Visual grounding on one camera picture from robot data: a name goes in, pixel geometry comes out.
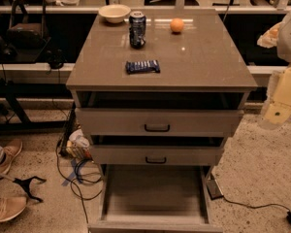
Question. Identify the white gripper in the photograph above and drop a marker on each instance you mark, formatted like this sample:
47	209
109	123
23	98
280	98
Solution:
290	42

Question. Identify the blue rxbar blueberry wrapper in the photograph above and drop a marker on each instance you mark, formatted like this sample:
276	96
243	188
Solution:
138	67

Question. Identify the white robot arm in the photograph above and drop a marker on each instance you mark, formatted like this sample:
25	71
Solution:
278	36

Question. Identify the grey drawer cabinet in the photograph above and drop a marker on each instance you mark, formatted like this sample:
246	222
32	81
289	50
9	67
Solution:
200	69

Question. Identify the bottom grey drawer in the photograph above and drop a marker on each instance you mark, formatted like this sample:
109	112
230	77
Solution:
154	199

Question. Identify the grey drawer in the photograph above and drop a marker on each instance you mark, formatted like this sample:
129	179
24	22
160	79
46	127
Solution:
156	155
154	199
148	122

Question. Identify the middle grey drawer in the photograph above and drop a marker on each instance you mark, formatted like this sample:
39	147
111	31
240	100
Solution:
156	155

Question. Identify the top grey drawer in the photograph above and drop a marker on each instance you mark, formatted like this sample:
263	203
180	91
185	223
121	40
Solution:
148	122

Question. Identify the black floor plate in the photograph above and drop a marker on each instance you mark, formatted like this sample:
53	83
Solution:
214	190

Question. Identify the orange fruit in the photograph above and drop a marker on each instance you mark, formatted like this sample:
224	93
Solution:
177	25

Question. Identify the blue soda can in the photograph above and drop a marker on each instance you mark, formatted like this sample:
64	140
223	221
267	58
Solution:
137	29

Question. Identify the white ceramic bowl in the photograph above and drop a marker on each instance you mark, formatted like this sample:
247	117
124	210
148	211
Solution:
114	13

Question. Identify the black headphones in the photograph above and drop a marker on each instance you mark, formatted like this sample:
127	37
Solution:
55	59

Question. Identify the black bag on shelf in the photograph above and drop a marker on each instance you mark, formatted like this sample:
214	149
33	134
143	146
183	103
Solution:
26	34

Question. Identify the tan sneaker upper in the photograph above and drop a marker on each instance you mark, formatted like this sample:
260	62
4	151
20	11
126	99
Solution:
10	152

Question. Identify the tan sneaker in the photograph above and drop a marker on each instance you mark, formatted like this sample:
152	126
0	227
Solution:
10	152
11	207

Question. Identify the tan sneaker lower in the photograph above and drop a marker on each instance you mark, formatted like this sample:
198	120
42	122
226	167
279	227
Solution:
11	207

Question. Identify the black bracket on floor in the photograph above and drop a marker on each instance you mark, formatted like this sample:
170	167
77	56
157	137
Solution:
25	185

